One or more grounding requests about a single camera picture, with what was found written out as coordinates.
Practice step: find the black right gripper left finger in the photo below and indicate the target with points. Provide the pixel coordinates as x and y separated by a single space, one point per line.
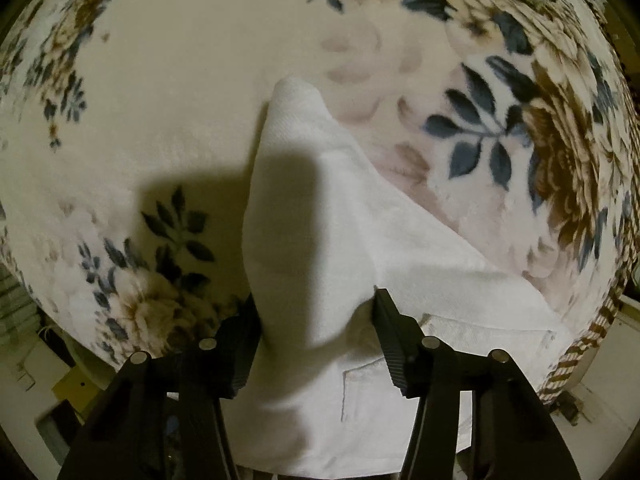
126 436

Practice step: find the white pants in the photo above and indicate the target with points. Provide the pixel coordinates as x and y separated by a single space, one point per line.
322 231

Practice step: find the checkered brown bed sheet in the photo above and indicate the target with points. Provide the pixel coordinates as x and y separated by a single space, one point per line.
585 349

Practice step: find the floral fleece bed blanket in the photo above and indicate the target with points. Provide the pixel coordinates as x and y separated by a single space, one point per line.
128 130

